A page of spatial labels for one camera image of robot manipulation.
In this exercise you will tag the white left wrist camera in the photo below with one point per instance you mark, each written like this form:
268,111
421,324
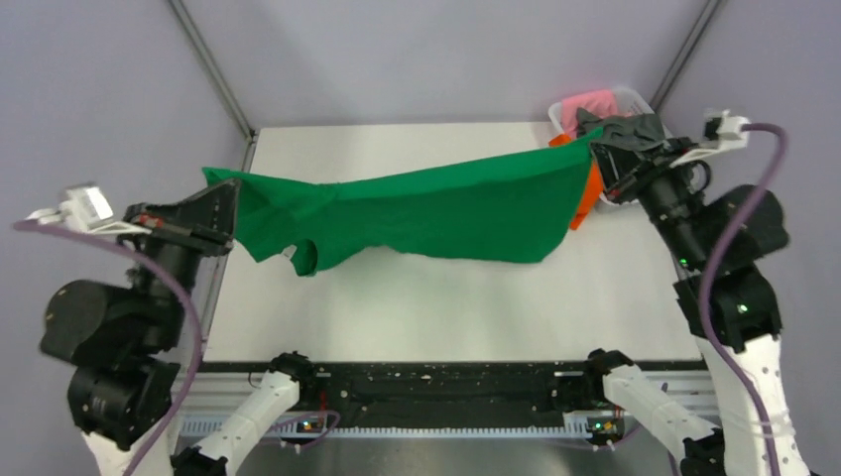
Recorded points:
83,208

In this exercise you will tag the aluminium frame rail right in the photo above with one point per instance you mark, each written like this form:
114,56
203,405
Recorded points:
693,39

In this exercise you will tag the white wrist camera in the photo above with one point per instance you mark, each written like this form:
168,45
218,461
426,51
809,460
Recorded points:
83,208
723,132

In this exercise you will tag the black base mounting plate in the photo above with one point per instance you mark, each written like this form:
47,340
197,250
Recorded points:
465,415

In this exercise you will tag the aluminium frame rail left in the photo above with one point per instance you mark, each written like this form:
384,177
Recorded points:
223,134

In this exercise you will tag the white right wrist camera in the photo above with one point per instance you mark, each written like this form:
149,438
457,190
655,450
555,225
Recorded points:
723,132

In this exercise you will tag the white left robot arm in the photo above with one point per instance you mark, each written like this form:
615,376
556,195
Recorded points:
135,350

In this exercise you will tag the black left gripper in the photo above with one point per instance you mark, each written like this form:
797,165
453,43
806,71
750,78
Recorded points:
206,218

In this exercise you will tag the grey t shirt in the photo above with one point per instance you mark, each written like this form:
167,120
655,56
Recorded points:
635,133

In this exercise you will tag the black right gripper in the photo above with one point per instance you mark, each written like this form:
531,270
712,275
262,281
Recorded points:
625,173

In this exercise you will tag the pink t shirt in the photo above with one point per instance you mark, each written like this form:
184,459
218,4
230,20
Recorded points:
602,103

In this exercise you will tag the white plastic laundry bin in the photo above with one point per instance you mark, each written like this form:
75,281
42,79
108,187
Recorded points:
629,102

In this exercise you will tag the orange t shirt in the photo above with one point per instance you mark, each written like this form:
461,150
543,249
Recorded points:
590,196

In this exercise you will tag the white slotted cable duct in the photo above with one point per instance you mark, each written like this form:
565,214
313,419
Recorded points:
577,427

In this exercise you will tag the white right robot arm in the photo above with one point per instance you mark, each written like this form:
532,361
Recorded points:
731,308

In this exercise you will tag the green t shirt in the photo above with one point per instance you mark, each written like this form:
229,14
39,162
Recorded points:
513,208

